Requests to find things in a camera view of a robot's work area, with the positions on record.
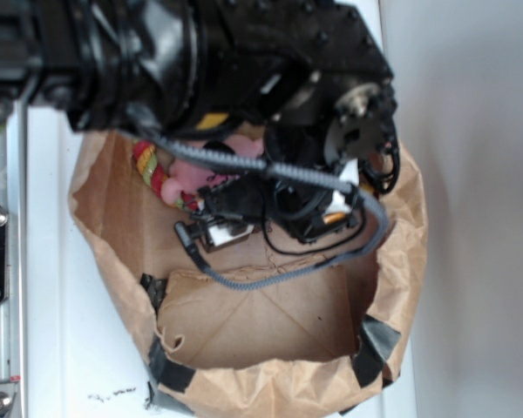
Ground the grey braided cable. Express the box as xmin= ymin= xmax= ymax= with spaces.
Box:
xmin=130 ymin=129 xmax=391 ymax=290

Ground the brown paper bag tray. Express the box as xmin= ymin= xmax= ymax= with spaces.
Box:
xmin=69 ymin=132 xmax=428 ymax=417

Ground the pink plush bunny toy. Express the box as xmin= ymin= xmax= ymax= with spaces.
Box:
xmin=160 ymin=134 xmax=264 ymax=206

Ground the aluminium frame rail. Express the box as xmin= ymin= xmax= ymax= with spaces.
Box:
xmin=0 ymin=103 xmax=26 ymax=417

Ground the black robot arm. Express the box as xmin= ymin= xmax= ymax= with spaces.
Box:
xmin=0 ymin=1 xmax=400 ymax=251

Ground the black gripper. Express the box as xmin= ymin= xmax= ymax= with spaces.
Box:
xmin=178 ymin=127 xmax=360 ymax=252

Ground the multicolour twisted rope toy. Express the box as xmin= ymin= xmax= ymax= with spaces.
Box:
xmin=132 ymin=139 xmax=204 ymax=212

